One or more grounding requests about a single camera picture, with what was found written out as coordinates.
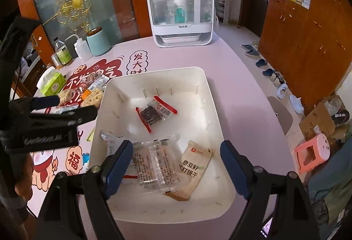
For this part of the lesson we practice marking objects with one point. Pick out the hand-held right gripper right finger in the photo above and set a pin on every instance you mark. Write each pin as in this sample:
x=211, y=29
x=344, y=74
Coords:
x=232, y=168

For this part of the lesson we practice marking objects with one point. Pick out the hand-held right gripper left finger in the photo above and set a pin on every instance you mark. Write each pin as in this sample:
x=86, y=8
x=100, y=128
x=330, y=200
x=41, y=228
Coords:
x=121, y=171

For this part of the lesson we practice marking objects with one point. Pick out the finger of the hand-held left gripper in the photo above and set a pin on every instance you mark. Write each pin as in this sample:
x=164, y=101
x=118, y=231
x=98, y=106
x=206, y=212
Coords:
x=45, y=102
x=79, y=116

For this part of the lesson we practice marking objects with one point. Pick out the clear packet of white bars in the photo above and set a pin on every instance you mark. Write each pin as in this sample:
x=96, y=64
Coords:
x=156, y=165

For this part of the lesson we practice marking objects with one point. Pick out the beige cracker packet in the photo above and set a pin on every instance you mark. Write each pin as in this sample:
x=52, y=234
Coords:
x=192, y=171

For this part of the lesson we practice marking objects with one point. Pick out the white plastic basket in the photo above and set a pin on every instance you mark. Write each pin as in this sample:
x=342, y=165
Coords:
x=170, y=83

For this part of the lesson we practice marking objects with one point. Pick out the green tissue pack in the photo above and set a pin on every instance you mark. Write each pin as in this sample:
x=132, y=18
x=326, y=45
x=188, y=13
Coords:
x=52, y=86

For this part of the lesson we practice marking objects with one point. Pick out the puffed rice snack packet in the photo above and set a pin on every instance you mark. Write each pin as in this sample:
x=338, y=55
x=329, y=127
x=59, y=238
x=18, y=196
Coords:
x=66, y=97

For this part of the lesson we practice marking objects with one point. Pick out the clear packet of pale crisps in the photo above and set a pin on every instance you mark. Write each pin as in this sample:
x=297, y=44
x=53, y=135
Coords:
x=93, y=98

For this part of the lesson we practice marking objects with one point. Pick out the torn white snack packet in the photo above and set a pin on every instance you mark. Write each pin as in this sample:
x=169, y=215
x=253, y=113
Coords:
x=112, y=141

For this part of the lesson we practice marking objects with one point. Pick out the small blue snack packet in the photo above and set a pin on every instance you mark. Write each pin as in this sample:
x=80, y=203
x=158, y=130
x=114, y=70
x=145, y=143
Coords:
x=86, y=160

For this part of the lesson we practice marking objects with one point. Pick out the brown printed snack packet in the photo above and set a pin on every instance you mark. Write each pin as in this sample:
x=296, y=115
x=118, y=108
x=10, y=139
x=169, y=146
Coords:
x=95, y=77

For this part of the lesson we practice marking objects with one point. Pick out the small metal can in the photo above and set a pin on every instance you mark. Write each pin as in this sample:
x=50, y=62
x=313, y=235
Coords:
x=56, y=61

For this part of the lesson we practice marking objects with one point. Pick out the clear bottle with green label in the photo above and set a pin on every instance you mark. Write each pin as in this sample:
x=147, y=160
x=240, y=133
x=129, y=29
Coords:
x=63, y=54

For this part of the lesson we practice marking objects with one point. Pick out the flat brown snack packet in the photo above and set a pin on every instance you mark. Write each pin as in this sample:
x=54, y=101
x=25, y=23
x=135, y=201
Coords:
x=176, y=196

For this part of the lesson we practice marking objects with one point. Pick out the dark snack packet red stripes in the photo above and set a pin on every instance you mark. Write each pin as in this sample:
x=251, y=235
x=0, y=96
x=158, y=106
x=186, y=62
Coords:
x=151, y=116

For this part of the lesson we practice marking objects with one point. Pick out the white squeeze bottle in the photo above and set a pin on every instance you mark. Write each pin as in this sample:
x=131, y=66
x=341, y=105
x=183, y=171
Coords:
x=82, y=50

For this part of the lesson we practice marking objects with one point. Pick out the teal canister with wooden lid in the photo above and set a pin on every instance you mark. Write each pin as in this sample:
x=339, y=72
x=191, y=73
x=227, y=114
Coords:
x=99, y=41

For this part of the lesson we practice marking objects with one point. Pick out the pink plastic stool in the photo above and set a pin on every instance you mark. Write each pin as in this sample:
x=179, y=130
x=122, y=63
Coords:
x=316, y=143

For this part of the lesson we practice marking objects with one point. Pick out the cardboard box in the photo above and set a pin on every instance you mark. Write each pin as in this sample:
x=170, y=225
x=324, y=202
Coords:
x=319, y=119

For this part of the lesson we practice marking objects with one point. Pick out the blue slipper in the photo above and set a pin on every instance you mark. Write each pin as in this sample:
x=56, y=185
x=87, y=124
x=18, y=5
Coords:
x=249, y=47
x=251, y=52
x=261, y=63
x=268, y=72

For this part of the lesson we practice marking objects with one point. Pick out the person's clothing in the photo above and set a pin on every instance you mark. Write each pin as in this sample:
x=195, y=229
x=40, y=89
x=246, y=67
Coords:
x=332, y=190

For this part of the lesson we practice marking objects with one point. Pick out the gold door ornament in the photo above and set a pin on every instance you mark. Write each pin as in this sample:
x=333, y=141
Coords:
x=74, y=3

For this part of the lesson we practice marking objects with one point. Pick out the printed table mat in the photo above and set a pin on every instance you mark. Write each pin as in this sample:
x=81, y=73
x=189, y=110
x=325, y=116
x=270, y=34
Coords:
x=176, y=58

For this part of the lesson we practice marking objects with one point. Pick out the white device with clear cover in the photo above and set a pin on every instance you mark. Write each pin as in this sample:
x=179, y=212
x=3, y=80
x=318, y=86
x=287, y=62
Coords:
x=205, y=36

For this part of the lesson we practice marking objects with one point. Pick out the small clear bottle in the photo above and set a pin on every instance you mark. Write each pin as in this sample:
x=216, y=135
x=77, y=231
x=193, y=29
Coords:
x=170, y=13

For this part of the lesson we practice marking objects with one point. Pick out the white and teal bottle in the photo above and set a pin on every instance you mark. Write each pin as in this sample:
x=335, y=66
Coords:
x=180, y=6

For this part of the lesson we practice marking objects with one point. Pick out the wooden cabinet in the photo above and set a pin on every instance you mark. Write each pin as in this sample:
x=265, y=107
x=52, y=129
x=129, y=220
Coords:
x=302, y=36

